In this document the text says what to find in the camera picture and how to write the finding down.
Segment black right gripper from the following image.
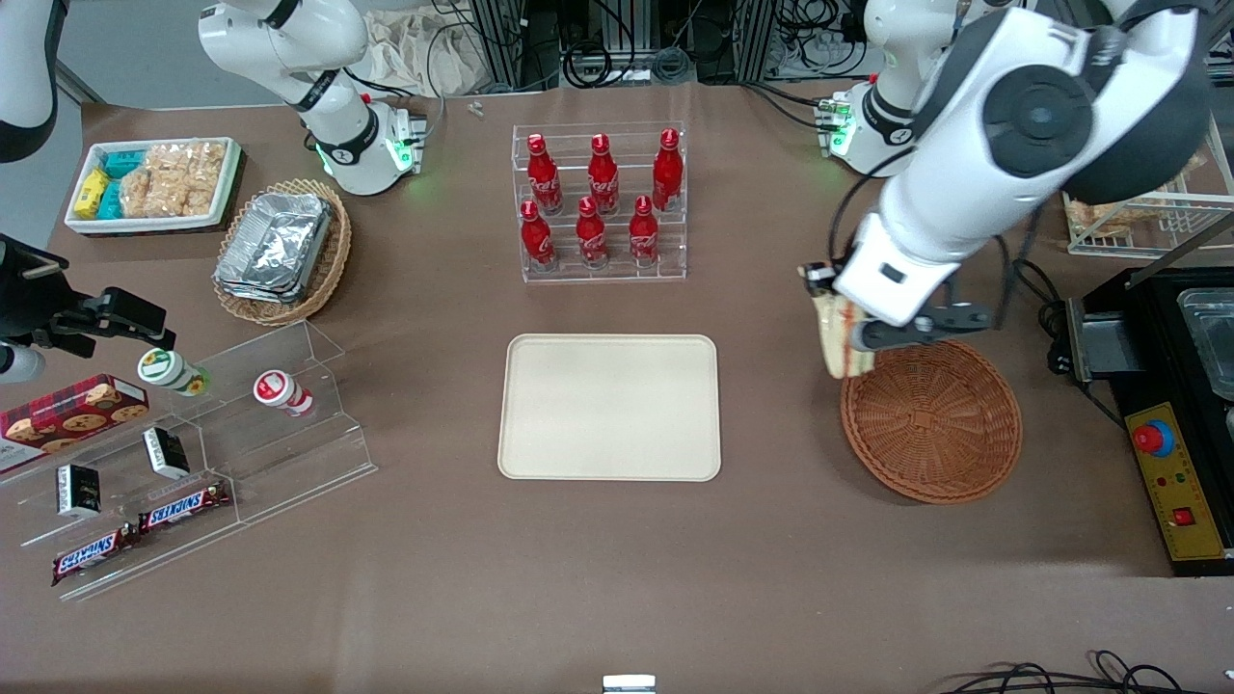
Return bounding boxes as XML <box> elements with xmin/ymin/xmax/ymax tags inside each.
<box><xmin>0</xmin><ymin>236</ymin><xmax>177</xmax><ymax>351</ymax></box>

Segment triangular sandwich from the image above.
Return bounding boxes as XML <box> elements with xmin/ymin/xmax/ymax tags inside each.
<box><xmin>808</xmin><ymin>286</ymin><xmax>879</xmax><ymax>380</ymax></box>

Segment brown wicker basket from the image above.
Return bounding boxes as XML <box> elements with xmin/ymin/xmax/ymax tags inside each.
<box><xmin>840</xmin><ymin>337</ymin><xmax>1024</xmax><ymax>505</ymax></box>

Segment cream plastic tray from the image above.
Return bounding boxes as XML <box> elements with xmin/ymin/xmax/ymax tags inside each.
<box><xmin>497</xmin><ymin>334</ymin><xmax>722</xmax><ymax>482</ymax></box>

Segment silver foil tray stack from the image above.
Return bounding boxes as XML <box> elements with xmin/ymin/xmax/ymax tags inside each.
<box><xmin>214</xmin><ymin>192</ymin><xmax>334</xmax><ymax>305</ymax></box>

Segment light oval wicker basket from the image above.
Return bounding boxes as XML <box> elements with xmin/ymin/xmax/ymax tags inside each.
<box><xmin>212</xmin><ymin>178</ymin><xmax>353</xmax><ymax>328</ymax></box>

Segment red cookie box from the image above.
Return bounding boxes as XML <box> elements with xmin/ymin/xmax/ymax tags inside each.
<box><xmin>0</xmin><ymin>374</ymin><xmax>150</xmax><ymax>473</ymax></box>

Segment white rectangular snack bin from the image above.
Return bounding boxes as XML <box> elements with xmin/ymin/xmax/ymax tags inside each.
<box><xmin>65</xmin><ymin>137</ymin><xmax>241</xmax><ymax>235</ymax></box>

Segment clear acrylic bottle rack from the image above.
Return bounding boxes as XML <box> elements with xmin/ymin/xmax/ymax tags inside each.
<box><xmin>511</xmin><ymin>121</ymin><xmax>689</xmax><ymax>283</ymax></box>

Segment clear rice cracker bag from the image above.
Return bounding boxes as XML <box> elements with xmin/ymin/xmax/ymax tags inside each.
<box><xmin>120</xmin><ymin>166</ymin><xmax>179</xmax><ymax>219</ymax></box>
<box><xmin>145</xmin><ymin>142</ymin><xmax>228</xmax><ymax>217</ymax></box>

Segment green-capped yogurt bottle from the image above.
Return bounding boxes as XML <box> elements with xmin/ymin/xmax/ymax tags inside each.
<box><xmin>137</xmin><ymin>348</ymin><xmax>211</xmax><ymax>398</ymax></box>

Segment red cola bottle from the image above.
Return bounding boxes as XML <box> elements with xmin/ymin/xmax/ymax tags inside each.
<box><xmin>576</xmin><ymin>197</ymin><xmax>610</xmax><ymax>270</ymax></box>
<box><xmin>629</xmin><ymin>196</ymin><xmax>660</xmax><ymax>268</ymax></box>
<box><xmin>652</xmin><ymin>128</ymin><xmax>684</xmax><ymax>213</ymax></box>
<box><xmin>587</xmin><ymin>134</ymin><xmax>621</xmax><ymax>215</ymax></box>
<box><xmin>520</xmin><ymin>200</ymin><xmax>559</xmax><ymax>272</ymax></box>
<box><xmin>526</xmin><ymin>133</ymin><xmax>564</xmax><ymax>216</ymax></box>

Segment small black white box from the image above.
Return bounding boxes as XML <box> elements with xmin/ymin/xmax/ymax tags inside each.
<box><xmin>143</xmin><ymin>427</ymin><xmax>192</xmax><ymax>480</ymax></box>
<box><xmin>56</xmin><ymin>464</ymin><xmax>103</xmax><ymax>519</ymax></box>

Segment Snickers chocolate bar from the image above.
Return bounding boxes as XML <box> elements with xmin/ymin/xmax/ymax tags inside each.
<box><xmin>51</xmin><ymin>525</ymin><xmax>141</xmax><ymax>587</ymax></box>
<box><xmin>138</xmin><ymin>481</ymin><xmax>232</xmax><ymax>534</ymax></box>

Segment red-capped yogurt bottle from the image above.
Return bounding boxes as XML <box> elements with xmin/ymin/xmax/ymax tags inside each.
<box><xmin>253</xmin><ymin>370</ymin><xmax>316</xmax><ymax>418</ymax></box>

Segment rice cracker pack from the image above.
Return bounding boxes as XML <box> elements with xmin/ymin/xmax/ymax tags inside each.
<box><xmin>1072</xmin><ymin>198</ymin><xmax>1158</xmax><ymax>237</ymax></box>

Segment clear acrylic stepped display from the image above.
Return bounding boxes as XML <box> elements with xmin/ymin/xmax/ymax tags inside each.
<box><xmin>0</xmin><ymin>320</ymin><xmax>379</xmax><ymax>603</ymax></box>

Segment black appliance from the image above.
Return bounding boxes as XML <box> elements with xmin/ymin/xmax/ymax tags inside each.
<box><xmin>1065</xmin><ymin>265</ymin><xmax>1234</xmax><ymax>579</ymax></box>

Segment clear plastic container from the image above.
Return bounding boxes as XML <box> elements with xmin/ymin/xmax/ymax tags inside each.
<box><xmin>1176</xmin><ymin>287</ymin><xmax>1234</xmax><ymax>401</ymax></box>

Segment yellow emergency stop box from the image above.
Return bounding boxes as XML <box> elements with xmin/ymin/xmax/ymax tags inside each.
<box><xmin>1126</xmin><ymin>401</ymin><xmax>1230</xmax><ymax>563</ymax></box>

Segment beige cloth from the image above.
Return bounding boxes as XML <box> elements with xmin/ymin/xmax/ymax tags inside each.
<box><xmin>362</xmin><ymin>8</ymin><xmax>483</xmax><ymax>97</ymax></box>

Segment black appliance power cable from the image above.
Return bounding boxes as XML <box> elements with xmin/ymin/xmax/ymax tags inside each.
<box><xmin>1039</xmin><ymin>289</ymin><xmax>1127</xmax><ymax>427</ymax></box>

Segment white wire rack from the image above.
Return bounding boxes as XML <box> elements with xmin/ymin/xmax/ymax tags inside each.
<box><xmin>1060</xmin><ymin>125</ymin><xmax>1234</xmax><ymax>259</ymax></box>

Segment coiled black cable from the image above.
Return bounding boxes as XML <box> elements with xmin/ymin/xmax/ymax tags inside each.
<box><xmin>564</xmin><ymin>43</ymin><xmax>697</xmax><ymax>84</ymax></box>

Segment black floor cables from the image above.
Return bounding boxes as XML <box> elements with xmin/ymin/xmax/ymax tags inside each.
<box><xmin>940</xmin><ymin>651</ymin><xmax>1234</xmax><ymax>694</ymax></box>

